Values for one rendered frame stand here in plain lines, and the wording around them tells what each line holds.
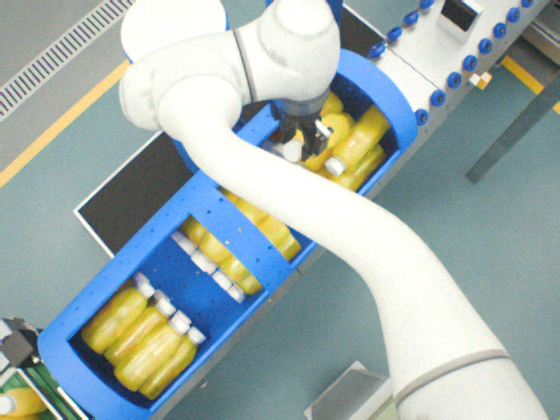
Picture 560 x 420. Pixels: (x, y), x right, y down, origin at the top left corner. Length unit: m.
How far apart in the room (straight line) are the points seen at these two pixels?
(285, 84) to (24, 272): 1.97
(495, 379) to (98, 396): 0.78
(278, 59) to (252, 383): 1.69
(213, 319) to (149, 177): 1.11
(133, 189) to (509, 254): 1.59
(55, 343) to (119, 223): 1.20
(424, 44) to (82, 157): 1.61
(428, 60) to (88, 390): 1.16
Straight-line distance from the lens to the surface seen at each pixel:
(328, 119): 1.12
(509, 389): 0.41
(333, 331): 2.20
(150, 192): 2.21
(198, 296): 1.26
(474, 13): 1.46
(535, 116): 1.83
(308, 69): 0.68
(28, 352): 1.34
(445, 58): 1.54
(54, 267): 2.45
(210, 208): 1.01
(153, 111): 0.68
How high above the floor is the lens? 2.20
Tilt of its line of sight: 75 degrees down
